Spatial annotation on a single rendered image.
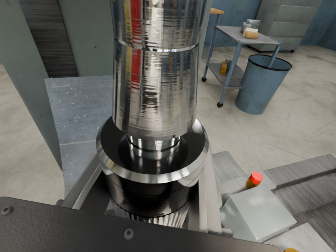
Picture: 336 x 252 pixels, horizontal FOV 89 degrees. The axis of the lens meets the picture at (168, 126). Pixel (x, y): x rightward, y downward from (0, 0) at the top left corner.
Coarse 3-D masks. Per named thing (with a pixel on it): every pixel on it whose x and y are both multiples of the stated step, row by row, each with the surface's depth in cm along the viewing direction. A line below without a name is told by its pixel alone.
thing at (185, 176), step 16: (112, 128) 7; (192, 128) 8; (96, 144) 7; (112, 144) 6; (128, 144) 7; (176, 144) 7; (192, 144) 7; (208, 144) 7; (112, 160) 6; (128, 160) 6; (144, 160) 6; (160, 160) 6; (176, 160) 6; (192, 160) 6; (112, 176) 6; (128, 176) 6; (144, 176) 6; (160, 176) 6; (176, 176) 6; (192, 176) 6; (144, 192) 6; (160, 192) 6
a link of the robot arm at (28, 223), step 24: (0, 216) 5; (24, 216) 5; (48, 216) 5; (72, 216) 5; (96, 216) 5; (0, 240) 5; (24, 240) 5; (48, 240) 5; (72, 240) 5; (96, 240) 5; (120, 240) 5; (144, 240) 5; (168, 240) 5; (192, 240) 5; (216, 240) 5; (240, 240) 5
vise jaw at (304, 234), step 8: (304, 224) 23; (288, 232) 22; (296, 232) 22; (304, 232) 22; (312, 232) 22; (272, 240) 21; (280, 240) 21; (288, 240) 21; (296, 240) 22; (304, 240) 22; (312, 240) 22; (320, 240) 22; (280, 248) 21; (296, 248) 21; (304, 248) 21; (312, 248) 21; (320, 248) 21; (328, 248) 21
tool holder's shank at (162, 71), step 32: (128, 0) 4; (160, 0) 3; (192, 0) 4; (128, 32) 4; (160, 32) 4; (192, 32) 4; (128, 64) 4; (160, 64) 4; (192, 64) 5; (128, 96) 5; (160, 96) 5; (192, 96) 5; (128, 128) 5; (160, 128) 5
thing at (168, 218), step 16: (112, 192) 7; (128, 192) 6; (176, 192) 6; (192, 192) 8; (128, 208) 7; (144, 208) 7; (160, 208) 7; (176, 208) 7; (160, 224) 8; (176, 224) 9
